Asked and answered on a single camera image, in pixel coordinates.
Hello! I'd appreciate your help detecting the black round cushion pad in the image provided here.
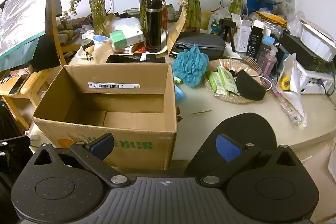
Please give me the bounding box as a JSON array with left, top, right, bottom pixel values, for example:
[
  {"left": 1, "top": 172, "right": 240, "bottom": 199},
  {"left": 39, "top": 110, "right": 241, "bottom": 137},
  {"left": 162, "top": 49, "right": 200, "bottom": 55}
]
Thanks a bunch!
[{"left": 185, "top": 113, "right": 277, "bottom": 179}]

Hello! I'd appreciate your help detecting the black foam sponge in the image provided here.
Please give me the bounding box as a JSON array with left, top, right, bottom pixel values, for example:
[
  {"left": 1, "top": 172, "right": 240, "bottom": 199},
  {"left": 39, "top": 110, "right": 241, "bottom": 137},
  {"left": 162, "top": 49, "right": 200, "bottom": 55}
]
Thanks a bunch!
[{"left": 236, "top": 70, "right": 266, "bottom": 101}]

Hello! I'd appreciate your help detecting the green wet wipes pack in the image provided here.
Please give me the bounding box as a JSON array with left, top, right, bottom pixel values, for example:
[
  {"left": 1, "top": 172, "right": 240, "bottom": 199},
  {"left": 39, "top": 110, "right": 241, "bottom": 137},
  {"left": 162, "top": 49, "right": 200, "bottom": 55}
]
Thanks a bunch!
[{"left": 217, "top": 66, "right": 238, "bottom": 94}]

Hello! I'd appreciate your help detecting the blue bath loofah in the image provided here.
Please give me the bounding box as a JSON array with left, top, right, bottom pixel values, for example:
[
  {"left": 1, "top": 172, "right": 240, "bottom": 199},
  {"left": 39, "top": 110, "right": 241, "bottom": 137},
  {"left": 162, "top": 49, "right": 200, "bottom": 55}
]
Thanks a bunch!
[{"left": 172, "top": 44, "right": 209, "bottom": 88}]

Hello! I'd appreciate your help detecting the cardboard box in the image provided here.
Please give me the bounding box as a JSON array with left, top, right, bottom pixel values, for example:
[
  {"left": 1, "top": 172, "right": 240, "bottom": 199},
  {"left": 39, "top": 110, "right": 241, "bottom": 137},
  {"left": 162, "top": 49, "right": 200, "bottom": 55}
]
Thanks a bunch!
[{"left": 33, "top": 63, "right": 177, "bottom": 170}]

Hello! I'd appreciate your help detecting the yellow tape measure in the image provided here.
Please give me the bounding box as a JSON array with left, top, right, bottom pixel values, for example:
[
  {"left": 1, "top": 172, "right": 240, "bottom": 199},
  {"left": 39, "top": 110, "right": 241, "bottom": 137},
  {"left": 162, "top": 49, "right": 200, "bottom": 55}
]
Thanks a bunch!
[{"left": 280, "top": 76, "right": 290, "bottom": 91}]

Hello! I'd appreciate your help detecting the woven basket tray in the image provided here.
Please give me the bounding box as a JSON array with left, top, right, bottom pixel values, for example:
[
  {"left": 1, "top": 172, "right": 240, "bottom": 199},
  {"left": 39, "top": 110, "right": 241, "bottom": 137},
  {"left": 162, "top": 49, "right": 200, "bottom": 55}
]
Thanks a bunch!
[{"left": 205, "top": 57, "right": 272, "bottom": 104}]

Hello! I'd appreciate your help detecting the pink soap dispenser bottle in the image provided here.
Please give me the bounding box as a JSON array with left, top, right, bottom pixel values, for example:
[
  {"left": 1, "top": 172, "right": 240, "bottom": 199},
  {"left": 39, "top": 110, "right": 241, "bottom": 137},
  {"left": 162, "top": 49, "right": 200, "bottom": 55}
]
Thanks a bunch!
[{"left": 257, "top": 45, "right": 278, "bottom": 78}]

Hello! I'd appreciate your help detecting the wooden chair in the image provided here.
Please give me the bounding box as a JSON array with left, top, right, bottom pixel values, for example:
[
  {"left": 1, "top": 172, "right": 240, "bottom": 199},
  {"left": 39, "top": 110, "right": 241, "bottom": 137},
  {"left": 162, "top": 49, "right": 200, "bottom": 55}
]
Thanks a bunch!
[{"left": 1, "top": 0, "right": 66, "bottom": 130}]

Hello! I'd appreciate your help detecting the white serving tray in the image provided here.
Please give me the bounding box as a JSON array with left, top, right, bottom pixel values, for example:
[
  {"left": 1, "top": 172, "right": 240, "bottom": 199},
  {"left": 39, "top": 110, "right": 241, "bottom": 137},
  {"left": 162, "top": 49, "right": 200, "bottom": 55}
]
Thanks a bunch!
[{"left": 79, "top": 29, "right": 176, "bottom": 60}]

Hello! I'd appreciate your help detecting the grey zip case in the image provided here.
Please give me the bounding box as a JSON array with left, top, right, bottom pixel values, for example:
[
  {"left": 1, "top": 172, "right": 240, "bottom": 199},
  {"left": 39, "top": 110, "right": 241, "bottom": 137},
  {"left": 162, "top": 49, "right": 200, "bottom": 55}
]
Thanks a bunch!
[{"left": 170, "top": 32, "right": 226, "bottom": 60}]

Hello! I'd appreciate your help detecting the green white tissue box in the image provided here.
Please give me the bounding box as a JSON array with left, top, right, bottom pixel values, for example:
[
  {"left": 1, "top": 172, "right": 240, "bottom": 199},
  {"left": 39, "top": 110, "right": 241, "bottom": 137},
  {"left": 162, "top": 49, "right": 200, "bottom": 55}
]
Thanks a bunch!
[{"left": 109, "top": 26, "right": 143, "bottom": 51}]

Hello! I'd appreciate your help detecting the black product box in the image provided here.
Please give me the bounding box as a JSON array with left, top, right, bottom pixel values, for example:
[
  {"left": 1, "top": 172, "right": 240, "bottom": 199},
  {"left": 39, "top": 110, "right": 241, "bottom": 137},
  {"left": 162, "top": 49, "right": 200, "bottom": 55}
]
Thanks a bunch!
[{"left": 246, "top": 20, "right": 264, "bottom": 58}]

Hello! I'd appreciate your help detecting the white product box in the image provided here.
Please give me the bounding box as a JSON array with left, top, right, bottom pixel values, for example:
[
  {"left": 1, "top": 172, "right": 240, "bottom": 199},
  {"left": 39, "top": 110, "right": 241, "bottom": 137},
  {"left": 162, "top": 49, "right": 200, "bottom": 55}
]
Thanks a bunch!
[{"left": 231, "top": 14, "right": 252, "bottom": 53}]

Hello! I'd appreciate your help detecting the brown paper bag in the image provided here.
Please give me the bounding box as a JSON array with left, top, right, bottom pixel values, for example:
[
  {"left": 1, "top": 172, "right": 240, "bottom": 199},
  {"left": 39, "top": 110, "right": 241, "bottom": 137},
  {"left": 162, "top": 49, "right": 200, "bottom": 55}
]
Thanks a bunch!
[{"left": 166, "top": 7, "right": 187, "bottom": 54}]

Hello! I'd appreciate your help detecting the glass vase with bamboo right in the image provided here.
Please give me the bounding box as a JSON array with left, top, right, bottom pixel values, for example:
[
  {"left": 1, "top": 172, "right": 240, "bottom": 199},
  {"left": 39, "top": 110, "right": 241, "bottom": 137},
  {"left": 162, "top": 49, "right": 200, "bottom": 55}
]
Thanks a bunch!
[{"left": 184, "top": 0, "right": 202, "bottom": 32}]

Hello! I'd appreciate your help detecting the yellow cloth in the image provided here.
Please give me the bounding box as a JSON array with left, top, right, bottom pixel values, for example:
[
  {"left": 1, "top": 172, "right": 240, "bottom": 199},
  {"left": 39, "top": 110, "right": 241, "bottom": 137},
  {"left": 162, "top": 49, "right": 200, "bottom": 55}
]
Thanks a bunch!
[{"left": 256, "top": 11, "right": 288, "bottom": 28}]

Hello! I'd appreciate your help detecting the glass vase with bamboo left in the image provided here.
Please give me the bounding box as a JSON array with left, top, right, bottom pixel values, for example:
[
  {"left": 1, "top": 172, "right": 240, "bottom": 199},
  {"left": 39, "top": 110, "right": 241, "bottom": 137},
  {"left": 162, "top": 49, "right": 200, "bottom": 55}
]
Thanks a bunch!
[{"left": 88, "top": 0, "right": 106, "bottom": 35}]

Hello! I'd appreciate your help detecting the black thermos bottle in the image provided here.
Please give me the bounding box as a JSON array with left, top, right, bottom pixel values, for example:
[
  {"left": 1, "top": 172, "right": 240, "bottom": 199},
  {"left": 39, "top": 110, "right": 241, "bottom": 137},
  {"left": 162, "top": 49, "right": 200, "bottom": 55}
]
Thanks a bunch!
[{"left": 146, "top": 0, "right": 166, "bottom": 53}]

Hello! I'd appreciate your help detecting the small black tripod camera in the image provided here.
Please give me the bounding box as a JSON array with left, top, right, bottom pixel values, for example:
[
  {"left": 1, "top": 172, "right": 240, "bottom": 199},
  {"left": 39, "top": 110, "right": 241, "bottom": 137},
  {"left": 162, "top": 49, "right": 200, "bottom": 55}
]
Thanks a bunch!
[{"left": 219, "top": 18, "right": 236, "bottom": 52}]

